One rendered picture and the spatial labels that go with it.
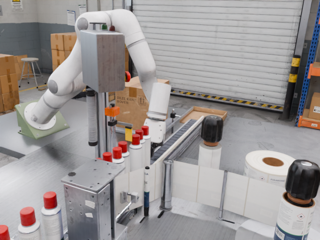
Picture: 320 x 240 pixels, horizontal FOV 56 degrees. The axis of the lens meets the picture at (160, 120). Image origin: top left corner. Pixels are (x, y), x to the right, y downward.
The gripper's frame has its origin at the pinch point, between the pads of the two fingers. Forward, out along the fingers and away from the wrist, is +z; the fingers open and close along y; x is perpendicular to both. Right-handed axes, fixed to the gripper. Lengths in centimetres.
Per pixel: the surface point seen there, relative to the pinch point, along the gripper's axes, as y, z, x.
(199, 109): -8, -26, 99
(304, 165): 60, -11, -37
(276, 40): 18, -163, 381
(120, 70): 0.2, -30.2, -37.8
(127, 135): -2.0, -7.7, -20.8
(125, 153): 1.3, -1.5, -26.1
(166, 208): 20.0, 14.4, -23.8
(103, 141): -12.4, -3.2, -20.8
